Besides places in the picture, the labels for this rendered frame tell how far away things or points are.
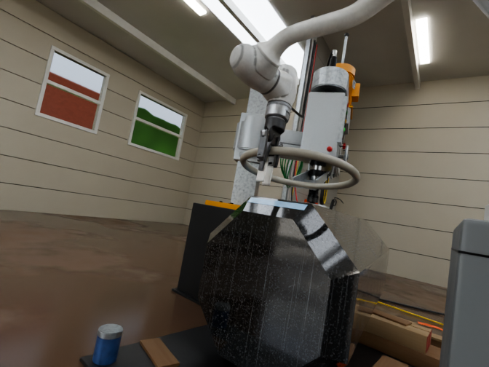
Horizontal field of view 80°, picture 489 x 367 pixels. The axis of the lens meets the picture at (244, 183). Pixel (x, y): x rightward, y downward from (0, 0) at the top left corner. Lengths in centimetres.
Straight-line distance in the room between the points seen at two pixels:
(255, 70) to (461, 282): 76
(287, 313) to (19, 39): 680
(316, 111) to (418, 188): 498
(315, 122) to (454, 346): 144
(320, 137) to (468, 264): 133
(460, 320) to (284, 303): 77
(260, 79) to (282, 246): 68
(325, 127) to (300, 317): 109
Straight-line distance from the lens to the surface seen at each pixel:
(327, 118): 186
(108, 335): 148
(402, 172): 676
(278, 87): 105
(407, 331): 221
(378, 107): 726
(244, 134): 243
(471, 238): 63
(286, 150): 100
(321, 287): 120
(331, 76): 194
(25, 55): 723
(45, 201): 720
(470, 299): 64
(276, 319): 131
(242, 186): 241
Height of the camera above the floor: 75
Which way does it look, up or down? 5 degrees up
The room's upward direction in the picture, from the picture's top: 10 degrees clockwise
